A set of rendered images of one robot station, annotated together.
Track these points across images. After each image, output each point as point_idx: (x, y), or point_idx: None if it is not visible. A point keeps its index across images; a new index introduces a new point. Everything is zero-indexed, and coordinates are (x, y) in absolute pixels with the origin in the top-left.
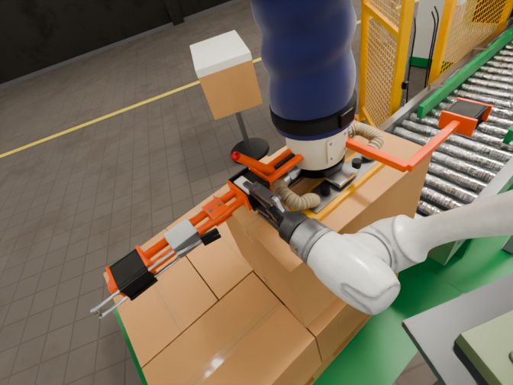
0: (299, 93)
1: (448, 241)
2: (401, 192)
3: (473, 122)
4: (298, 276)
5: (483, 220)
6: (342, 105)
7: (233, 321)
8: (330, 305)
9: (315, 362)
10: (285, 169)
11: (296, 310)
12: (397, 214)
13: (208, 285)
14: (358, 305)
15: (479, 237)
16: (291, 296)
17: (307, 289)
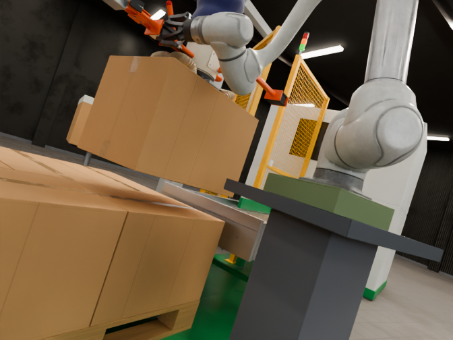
0: (213, 9)
1: (274, 49)
2: (238, 125)
3: (281, 91)
4: (174, 73)
5: (290, 13)
6: None
7: (29, 179)
8: (149, 210)
9: (92, 293)
10: (184, 46)
11: (139, 138)
12: (231, 148)
13: None
14: (234, 18)
15: (287, 31)
16: (149, 109)
17: (167, 104)
